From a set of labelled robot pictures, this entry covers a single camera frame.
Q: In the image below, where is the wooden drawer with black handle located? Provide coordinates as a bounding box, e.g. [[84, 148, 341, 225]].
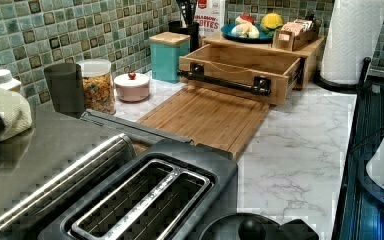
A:
[[177, 44, 302, 105]]

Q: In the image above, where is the wooden drawer cabinet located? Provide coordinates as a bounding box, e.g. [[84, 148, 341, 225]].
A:
[[203, 33, 325, 90]]

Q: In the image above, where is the bamboo cutting board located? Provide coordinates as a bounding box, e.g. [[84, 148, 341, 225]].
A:
[[137, 86, 269, 160]]

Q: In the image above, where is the pink ceramic bowl with lid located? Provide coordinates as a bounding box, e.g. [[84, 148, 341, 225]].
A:
[[114, 73, 150, 102]]

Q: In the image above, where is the black two-slot toaster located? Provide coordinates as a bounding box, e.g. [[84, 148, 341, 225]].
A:
[[38, 140, 238, 240]]

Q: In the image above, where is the teal canister with wooden lid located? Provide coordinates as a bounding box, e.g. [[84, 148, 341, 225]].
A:
[[149, 32, 190, 83]]

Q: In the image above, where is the glass cereal jar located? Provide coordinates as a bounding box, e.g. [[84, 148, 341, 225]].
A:
[[78, 59, 116, 114]]

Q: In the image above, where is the white cereal box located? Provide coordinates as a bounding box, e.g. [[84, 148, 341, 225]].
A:
[[194, 0, 226, 37]]

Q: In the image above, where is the white and red toy food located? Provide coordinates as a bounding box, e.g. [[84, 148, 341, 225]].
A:
[[231, 14, 260, 39]]

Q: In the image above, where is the black utensil holder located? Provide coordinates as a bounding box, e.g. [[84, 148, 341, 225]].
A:
[[169, 0, 199, 52]]

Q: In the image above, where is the black round lid with knob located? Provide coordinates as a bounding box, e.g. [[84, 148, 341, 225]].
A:
[[199, 213, 319, 240]]

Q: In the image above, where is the yellow lemon toy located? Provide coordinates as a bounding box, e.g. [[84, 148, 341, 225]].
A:
[[261, 13, 283, 31]]

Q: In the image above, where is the black paper towel holder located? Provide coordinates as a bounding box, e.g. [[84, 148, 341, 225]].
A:
[[313, 57, 371, 94]]

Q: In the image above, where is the wooden tea bag organizer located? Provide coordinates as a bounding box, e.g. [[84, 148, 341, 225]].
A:
[[273, 19, 320, 51]]

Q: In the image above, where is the dark grey cup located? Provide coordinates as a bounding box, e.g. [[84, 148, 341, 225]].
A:
[[44, 63, 85, 118]]

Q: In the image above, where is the pale green dish towel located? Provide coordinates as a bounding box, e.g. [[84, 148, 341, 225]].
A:
[[0, 88, 32, 141]]

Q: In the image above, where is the white paper towel roll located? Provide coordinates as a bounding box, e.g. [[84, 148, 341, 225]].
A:
[[320, 0, 384, 85]]

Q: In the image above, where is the black dish drying rack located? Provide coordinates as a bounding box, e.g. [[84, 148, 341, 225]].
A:
[[331, 76, 384, 240]]

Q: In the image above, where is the white bottle with cap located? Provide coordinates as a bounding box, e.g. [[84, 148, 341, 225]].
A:
[[0, 69, 21, 92]]

